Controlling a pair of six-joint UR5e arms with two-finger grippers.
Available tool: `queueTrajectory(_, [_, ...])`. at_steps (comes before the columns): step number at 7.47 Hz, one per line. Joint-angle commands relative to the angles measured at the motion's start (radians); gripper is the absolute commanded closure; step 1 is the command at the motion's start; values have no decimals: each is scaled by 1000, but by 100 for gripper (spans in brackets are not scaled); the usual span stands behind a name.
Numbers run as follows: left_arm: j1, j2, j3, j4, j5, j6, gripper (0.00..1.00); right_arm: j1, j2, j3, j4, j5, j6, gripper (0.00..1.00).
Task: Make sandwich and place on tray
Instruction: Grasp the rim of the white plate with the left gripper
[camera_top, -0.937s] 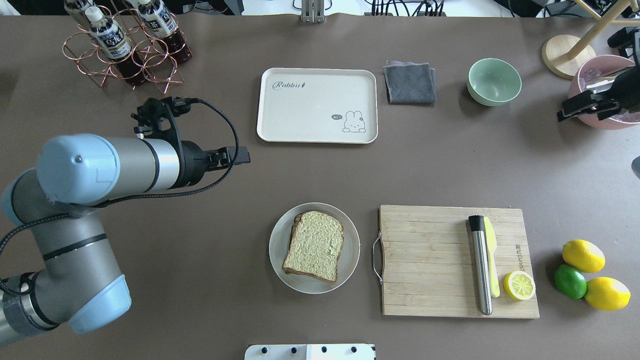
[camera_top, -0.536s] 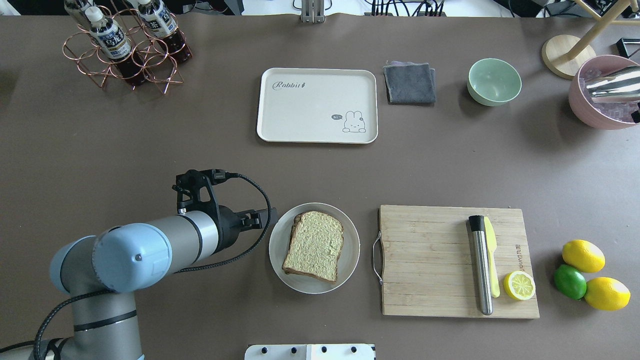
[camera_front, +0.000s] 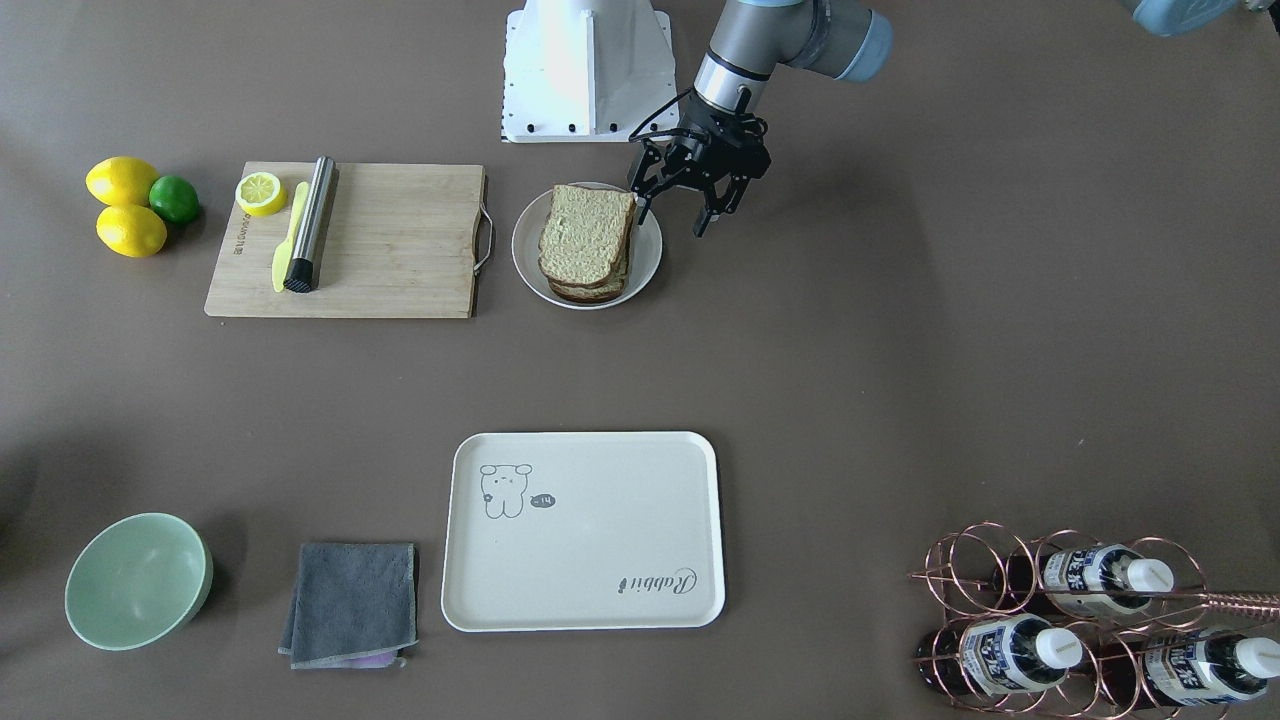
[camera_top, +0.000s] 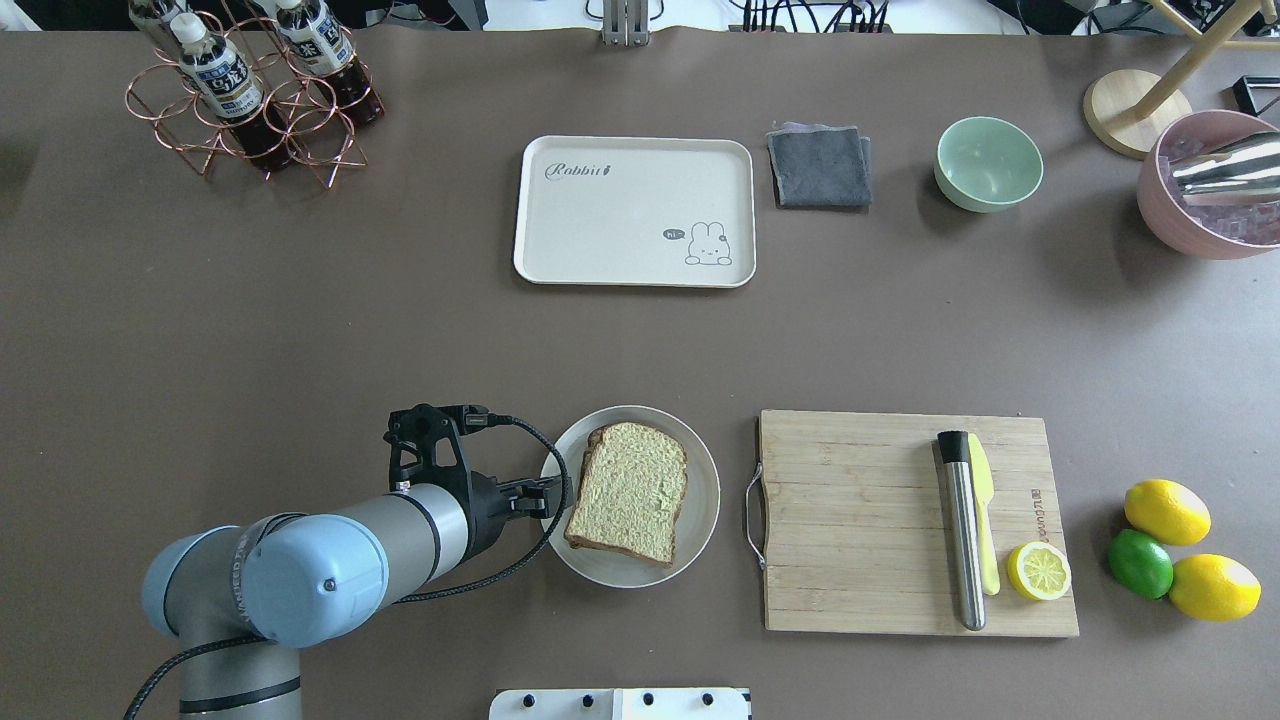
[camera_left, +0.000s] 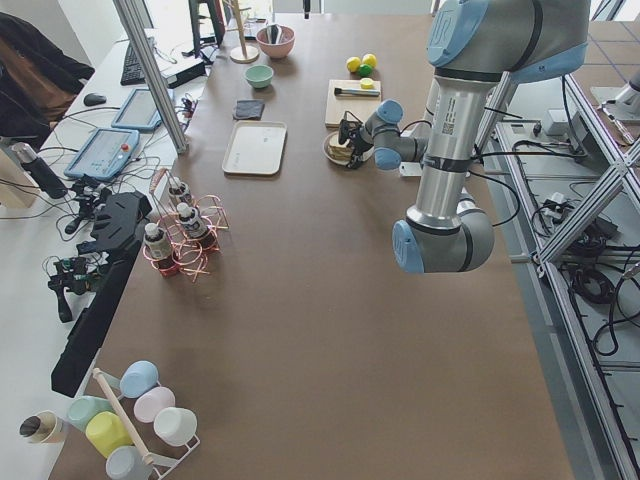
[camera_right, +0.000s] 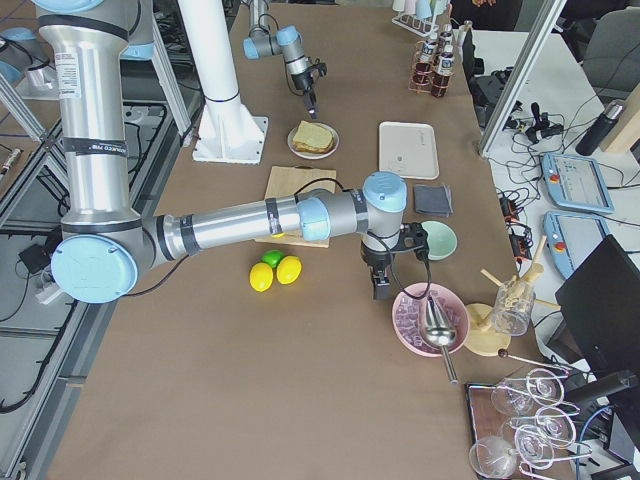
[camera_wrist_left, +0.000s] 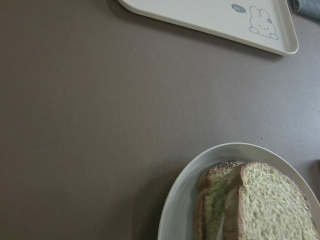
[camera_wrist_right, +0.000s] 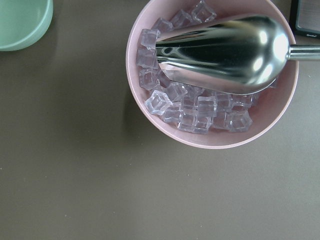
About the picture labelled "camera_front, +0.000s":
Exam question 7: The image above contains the steel muddler black tip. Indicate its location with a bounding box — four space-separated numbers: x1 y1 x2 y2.
276 155 338 293

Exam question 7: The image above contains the whole lemon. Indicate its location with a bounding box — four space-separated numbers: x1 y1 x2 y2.
96 205 168 258
84 156 160 208

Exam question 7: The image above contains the cream rabbit serving tray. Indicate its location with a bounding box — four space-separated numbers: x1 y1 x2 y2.
440 430 726 633

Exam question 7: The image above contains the half lemon slice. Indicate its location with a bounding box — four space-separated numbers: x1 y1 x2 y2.
236 170 287 217

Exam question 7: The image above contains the wooden cutting board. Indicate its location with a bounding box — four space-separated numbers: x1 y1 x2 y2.
205 161 486 318

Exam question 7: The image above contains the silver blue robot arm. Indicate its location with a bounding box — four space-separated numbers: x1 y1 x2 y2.
628 1 893 236

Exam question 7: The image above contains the tea bottle middle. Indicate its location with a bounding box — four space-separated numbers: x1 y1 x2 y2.
913 612 1084 697

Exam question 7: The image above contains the bread slice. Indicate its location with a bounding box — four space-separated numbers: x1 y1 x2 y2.
538 184 636 288
548 258 630 304

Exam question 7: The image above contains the mint green bowl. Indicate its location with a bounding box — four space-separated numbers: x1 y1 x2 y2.
64 512 214 651

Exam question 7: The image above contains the tea bottle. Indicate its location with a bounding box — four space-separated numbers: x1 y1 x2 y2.
913 612 1084 697
1097 626 1279 710
991 544 1175 619

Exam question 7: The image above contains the upper whole lemon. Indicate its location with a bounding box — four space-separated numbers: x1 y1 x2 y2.
84 156 160 208

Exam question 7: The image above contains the folded grey cloth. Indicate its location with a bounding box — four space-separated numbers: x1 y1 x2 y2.
278 542 419 670

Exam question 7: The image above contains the green lime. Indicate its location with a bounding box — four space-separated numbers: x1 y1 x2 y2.
148 176 201 225

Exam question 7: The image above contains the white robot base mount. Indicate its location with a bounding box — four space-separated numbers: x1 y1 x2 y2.
500 1 678 143

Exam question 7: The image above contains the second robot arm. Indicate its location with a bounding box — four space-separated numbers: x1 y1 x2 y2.
1117 0 1279 37

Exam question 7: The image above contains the lower whole lemon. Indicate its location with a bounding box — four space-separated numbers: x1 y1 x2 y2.
96 205 168 258

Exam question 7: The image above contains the copper wire bottle rack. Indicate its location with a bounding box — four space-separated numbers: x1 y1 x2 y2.
911 521 1277 719

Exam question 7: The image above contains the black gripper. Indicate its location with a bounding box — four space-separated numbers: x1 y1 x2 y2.
628 105 771 238

